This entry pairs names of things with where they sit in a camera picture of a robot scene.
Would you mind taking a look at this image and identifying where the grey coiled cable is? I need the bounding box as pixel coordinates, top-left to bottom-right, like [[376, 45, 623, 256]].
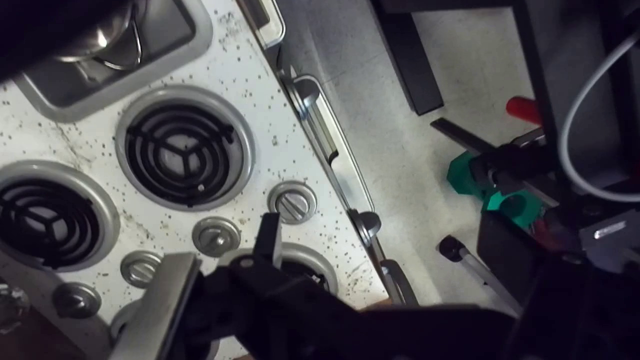
[[559, 28, 640, 207]]

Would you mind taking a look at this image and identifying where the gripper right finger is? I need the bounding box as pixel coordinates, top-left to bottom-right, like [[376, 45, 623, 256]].
[[218, 213, 528, 360]]

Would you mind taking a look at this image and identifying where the grey cable connector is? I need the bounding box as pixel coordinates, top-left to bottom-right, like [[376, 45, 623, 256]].
[[578, 208, 640, 277]]

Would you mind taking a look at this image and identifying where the grey sink basin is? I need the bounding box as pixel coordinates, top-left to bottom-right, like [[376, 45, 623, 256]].
[[12, 0, 216, 126]]

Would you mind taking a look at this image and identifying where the black marker pen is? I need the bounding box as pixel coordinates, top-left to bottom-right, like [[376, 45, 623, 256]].
[[436, 235, 527, 316]]

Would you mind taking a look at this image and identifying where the black coil stove burner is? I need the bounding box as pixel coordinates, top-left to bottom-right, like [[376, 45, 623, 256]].
[[218, 240, 340, 299], [114, 84, 256, 214], [109, 299, 147, 348], [0, 158, 122, 274]]

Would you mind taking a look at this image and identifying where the small steel pot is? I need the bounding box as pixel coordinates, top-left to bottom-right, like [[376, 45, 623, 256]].
[[52, 0, 153, 74]]

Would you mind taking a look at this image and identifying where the grey stove knob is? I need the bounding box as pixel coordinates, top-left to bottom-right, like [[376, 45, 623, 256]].
[[191, 214, 244, 259], [51, 280, 105, 321], [118, 248, 166, 290], [266, 179, 320, 227]]

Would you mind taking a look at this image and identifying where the white drawer handle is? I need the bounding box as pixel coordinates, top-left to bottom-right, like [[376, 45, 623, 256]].
[[236, 0, 289, 52]]

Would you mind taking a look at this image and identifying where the green plastic fitting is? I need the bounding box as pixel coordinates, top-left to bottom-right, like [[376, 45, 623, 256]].
[[446, 149, 548, 233]]

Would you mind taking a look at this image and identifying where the black metal table frame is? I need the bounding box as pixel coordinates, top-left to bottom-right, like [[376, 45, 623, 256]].
[[371, 0, 640, 360]]

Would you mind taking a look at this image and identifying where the silver oven bar handle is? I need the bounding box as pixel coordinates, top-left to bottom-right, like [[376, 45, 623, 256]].
[[282, 72, 386, 246]]

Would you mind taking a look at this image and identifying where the orange and black bar clamp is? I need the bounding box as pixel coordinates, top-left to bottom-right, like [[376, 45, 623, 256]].
[[429, 95, 556, 158]]

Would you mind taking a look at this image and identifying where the wooden toy play kitchen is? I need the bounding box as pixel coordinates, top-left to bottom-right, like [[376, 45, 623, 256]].
[[0, 0, 422, 360]]

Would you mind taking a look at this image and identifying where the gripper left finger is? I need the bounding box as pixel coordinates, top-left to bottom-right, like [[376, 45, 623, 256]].
[[109, 253, 205, 360]]

